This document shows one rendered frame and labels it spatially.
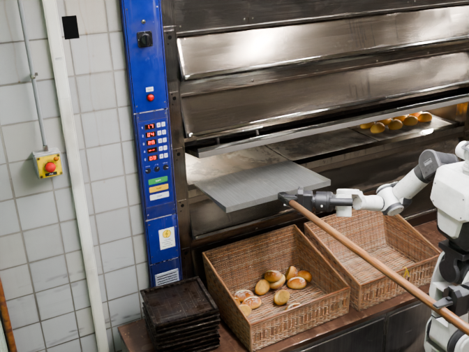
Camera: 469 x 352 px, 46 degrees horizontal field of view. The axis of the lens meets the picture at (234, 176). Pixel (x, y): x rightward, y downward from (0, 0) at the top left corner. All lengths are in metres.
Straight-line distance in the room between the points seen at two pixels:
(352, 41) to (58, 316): 1.91
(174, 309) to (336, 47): 1.45
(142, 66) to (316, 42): 0.88
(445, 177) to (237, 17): 1.11
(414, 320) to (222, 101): 1.49
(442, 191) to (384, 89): 0.91
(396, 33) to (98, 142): 1.61
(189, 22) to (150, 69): 0.27
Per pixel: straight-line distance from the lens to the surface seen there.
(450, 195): 2.31
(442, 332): 2.66
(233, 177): 2.73
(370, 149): 3.15
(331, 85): 2.88
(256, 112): 2.65
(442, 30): 3.29
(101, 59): 2.33
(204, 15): 2.47
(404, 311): 3.01
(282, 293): 2.82
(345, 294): 2.75
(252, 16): 2.58
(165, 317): 2.48
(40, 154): 2.31
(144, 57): 2.35
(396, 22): 3.08
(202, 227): 2.73
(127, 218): 2.57
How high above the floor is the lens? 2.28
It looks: 24 degrees down
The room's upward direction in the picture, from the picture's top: 2 degrees counter-clockwise
